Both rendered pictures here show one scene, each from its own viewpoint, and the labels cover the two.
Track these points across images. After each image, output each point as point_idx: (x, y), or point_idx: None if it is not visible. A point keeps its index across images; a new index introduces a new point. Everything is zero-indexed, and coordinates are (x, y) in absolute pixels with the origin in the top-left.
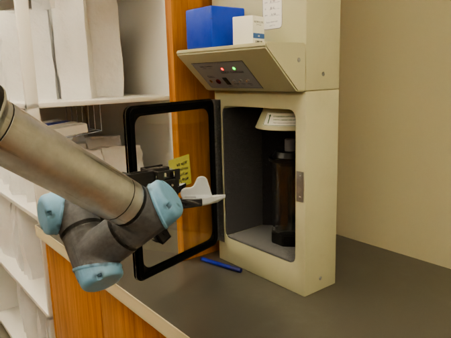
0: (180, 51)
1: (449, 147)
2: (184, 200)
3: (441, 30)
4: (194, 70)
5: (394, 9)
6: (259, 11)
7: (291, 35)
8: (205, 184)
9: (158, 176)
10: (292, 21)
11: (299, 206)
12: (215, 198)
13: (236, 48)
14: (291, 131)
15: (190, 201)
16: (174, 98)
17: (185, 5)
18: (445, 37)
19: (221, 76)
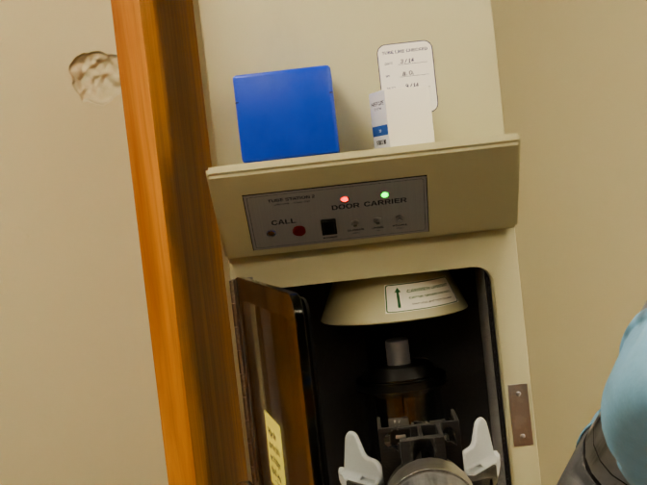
0: (227, 169)
1: (556, 315)
2: (482, 476)
3: (507, 118)
4: (238, 211)
5: None
6: (370, 80)
7: (466, 125)
8: (486, 434)
9: (459, 428)
10: (466, 97)
11: (523, 456)
12: (500, 460)
13: (432, 150)
14: (326, 333)
15: (487, 475)
16: (169, 286)
17: (153, 63)
18: (516, 129)
19: (323, 216)
